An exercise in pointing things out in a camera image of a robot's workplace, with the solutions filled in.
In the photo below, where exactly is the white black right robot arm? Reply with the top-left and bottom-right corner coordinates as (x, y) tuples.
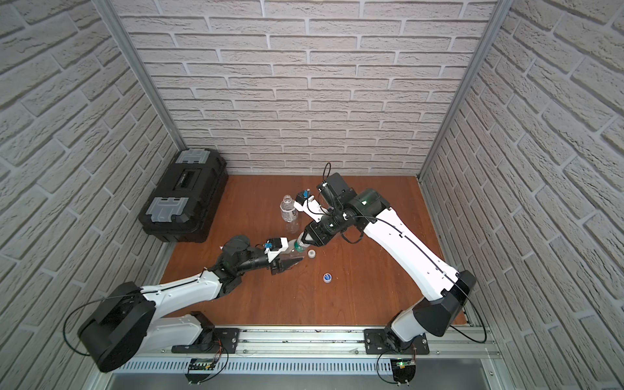
(295, 186), (476, 352)

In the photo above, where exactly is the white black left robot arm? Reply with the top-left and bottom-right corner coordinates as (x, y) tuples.
(77, 235), (305, 372)

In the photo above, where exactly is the clear labelled standing bottle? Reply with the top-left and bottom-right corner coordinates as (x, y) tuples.
(279, 195), (299, 235)

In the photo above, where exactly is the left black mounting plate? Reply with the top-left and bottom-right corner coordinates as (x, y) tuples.
(172, 311), (241, 354)

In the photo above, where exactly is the black mounting plate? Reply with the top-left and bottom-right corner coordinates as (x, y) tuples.
(172, 311), (241, 354)
(363, 328), (430, 356)

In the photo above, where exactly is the black plastic toolbox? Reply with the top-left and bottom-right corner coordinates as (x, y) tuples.
(138, 148), (228, 243)

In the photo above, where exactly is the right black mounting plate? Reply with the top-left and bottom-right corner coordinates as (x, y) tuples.
(363, 328), (430, 356)

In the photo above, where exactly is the left controller circuit board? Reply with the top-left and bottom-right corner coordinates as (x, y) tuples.
(185, 358), (217, 384)

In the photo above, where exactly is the controller circuit board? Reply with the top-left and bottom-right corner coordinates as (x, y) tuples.
(390, 359), (417, 386)
(185, 358), (217, 384)

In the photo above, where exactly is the right controller circuit board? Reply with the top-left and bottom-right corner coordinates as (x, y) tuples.
(390, 359), (417, 386)

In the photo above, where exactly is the right corner aluminium profile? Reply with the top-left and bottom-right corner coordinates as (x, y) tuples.
(418, 0), (514, 183)

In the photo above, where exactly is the corner aluminium profile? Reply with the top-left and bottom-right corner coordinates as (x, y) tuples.
(418, 0), (514, 183)
(93, 0), (187, 150)

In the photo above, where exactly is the left corner aluminium profile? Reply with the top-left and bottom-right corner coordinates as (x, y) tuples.
(93, 0), (187, 150)

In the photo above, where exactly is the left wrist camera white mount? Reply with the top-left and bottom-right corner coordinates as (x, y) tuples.
(264, 237), (289, 263)

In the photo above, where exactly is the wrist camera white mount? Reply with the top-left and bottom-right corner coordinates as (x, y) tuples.
(264, 237), (289, 263)
(294, 190), (327, 222)

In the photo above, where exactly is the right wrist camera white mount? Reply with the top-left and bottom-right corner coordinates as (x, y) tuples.
(294, 190), (327, 222)

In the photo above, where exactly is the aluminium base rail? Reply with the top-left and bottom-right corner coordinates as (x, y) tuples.
(116, 326), (501, 375)

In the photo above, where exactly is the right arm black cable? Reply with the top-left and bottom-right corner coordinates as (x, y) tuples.
(350, 214), (488, 345)

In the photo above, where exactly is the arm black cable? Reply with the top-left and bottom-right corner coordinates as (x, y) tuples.
(350, 214), (488, 345)
(62, 272), (206, 357)

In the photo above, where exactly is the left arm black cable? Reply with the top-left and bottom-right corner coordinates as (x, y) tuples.
(62, 272), (206, 357)

